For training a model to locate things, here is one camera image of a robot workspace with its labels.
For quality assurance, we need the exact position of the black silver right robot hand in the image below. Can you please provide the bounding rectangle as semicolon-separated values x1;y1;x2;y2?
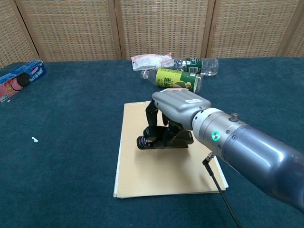
145;88;212;148

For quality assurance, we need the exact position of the beige paper folder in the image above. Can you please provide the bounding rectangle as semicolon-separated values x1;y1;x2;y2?
113;101;229;199

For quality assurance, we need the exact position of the green label tea bottle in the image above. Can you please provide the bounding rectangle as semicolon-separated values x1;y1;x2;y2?
142;68;204;94

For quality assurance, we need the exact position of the clear plastic water bottle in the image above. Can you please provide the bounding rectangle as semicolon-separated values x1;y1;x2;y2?
163;57;219;77

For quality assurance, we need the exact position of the pink white snack packet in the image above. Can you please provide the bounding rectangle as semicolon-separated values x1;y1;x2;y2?
131;52;172;71

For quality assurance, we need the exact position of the woven wicker folding screen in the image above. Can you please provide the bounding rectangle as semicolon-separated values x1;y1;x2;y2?
0;0;304;70

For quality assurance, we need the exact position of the blue table cloth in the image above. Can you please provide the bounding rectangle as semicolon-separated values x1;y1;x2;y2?
0;56;304;228

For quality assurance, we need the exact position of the blue cookie box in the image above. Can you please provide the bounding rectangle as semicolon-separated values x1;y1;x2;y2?
0;60;46;103

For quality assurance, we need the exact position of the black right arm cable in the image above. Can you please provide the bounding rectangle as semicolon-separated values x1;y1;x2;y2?
202;152;243;228

